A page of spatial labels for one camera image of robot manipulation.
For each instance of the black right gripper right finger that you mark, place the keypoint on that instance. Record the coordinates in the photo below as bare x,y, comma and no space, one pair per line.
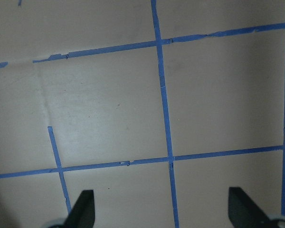
243,212

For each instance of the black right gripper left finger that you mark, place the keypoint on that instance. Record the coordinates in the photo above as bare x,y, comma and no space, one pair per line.
82,214

